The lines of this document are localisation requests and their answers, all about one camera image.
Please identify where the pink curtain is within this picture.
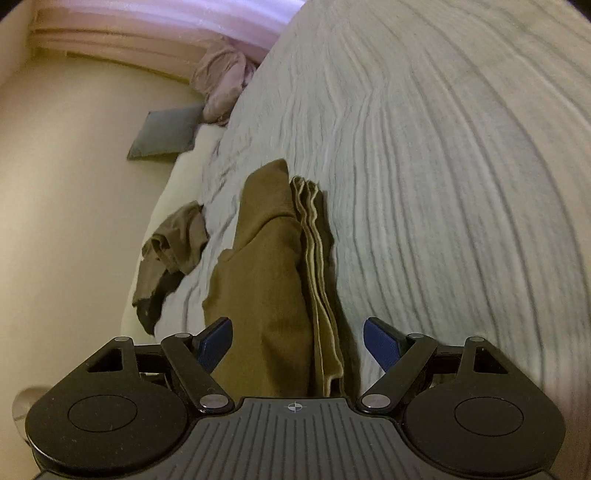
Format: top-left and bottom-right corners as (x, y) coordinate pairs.
(27, 0), (279, 89)

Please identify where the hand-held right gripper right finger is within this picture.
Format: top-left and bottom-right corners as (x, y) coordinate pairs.
(357, 317), (509, 414)

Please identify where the dark cloth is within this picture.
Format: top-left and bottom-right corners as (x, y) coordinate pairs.
(136, 270), (186, 336)

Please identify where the bed with striped cover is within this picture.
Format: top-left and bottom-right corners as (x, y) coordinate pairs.
(151, 0), (591, 398)

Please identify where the white sheer curtain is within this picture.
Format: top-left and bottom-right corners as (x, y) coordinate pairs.
(59, 0), (306, 48)

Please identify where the brown sweater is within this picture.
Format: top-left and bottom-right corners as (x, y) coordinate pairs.
(202, 158), (345, 398)

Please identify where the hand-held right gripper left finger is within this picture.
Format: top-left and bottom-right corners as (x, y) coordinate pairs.
(85, 317), (234, 414)

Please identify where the olive crumpled garment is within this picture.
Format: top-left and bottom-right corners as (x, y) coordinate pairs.
(131, 200), (210, 308)

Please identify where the grey pillow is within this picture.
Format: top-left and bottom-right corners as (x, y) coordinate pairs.
(126, 104), (205, 161)

